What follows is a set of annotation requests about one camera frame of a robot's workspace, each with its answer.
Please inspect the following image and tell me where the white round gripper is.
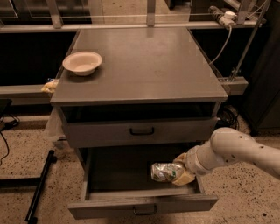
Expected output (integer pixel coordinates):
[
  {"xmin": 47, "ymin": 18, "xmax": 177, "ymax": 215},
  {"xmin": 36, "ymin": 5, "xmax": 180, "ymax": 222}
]
[{"xmin": 172, "ymin": 146, "xmax": 210, "ymax": 186}]

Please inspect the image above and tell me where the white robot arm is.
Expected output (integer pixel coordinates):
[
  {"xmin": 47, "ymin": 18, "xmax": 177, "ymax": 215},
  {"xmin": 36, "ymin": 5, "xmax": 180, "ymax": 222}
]
[{"xmin": 172, "ymin": 128, "xmax": 280, "ymax": 186}]

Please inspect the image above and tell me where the closed grey top drawer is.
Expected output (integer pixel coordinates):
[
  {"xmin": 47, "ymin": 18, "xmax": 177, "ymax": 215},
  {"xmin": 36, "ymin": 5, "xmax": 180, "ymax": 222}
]
[{"xmin": 62, "ymin": 117, "xmax": 217, "ymax": 148}]

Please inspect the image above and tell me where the open grey middle drawer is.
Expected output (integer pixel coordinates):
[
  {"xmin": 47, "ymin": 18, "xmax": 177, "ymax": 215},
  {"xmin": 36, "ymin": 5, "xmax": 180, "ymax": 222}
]
[{"xmin": 68, "ymin": 144, "xmax": 218, "ymax": 220}]

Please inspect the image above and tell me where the grey drawer cabinet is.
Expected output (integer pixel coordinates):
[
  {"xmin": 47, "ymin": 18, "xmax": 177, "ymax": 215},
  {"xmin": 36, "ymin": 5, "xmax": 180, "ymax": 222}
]
[{"xmin": 49, "ymin": 26, "xmax": 228, "ymax": 165}]

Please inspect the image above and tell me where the white paper bowl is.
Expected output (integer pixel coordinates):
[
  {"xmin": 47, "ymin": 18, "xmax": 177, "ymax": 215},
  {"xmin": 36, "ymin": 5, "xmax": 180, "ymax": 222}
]
[{"xmin": 62, "ymin": 52, "xmax": 102, "ymax": 76}]

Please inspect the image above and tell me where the white power strip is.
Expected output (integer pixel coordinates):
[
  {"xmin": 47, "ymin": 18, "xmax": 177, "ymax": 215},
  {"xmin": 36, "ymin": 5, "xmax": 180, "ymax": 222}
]
[{"xmin": 208, "ymin": 6, "xmax": 236, "ymax": 29}]

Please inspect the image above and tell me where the black metal stand leg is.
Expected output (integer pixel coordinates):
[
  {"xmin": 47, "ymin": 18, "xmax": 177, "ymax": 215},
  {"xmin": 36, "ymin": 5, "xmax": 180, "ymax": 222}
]
[{"xmin": 25, "ymin": 150, "xmax": 57, "ymax": 224}]

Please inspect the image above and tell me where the black cable bundle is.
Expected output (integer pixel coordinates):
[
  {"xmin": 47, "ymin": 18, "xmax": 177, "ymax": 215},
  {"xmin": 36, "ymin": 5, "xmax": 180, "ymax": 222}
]
[{"xmin": 215, "ymin": 104, "xmax": 240, "ymax": 131}]

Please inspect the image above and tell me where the white power cable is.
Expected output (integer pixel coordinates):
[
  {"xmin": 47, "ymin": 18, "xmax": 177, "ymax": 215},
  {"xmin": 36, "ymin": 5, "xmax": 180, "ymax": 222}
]
[{"xmin": 207, "ymin": 25, "xmax": 233, "ymax": 67}]

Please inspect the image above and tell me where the black cable at left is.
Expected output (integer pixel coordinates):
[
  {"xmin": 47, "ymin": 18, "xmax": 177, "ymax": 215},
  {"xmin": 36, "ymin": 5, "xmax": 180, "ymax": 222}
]
[{"xmin": 0, "ymin": 112, "xmax": 20, "ymax": 165}]

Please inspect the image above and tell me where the grey metal rail frame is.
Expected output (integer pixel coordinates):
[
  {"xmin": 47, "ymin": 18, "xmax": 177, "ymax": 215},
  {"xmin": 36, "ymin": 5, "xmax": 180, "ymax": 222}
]
[{"xmin": 0, "ymin": 0, "xmax": 271, "ymax": 33}]

